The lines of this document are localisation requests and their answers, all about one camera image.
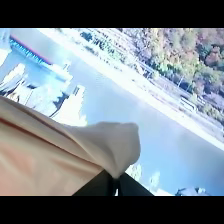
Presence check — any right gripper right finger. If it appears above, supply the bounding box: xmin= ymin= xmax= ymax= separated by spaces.
xmin=117 ymin=172 xmax=155 ymax=197

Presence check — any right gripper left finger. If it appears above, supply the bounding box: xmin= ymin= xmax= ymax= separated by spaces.
xmin=72 ymin=169 xmax=116 ymax=197

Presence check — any beige shirt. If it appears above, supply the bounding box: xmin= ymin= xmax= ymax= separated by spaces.
xmin=0 ymin=96 xmax=142 ymax=197

